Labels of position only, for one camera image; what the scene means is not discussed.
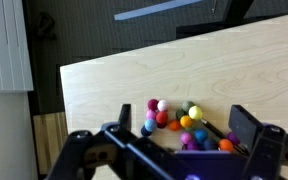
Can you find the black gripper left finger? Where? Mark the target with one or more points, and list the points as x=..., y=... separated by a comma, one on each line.
x=125, y=116

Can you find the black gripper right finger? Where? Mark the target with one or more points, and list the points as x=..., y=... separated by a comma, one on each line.
x=244, y=126

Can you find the black pen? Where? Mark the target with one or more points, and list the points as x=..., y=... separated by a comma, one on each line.
x=222, y=136

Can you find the colourful felt ball garland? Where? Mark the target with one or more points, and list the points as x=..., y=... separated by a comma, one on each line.
x=194, y=135

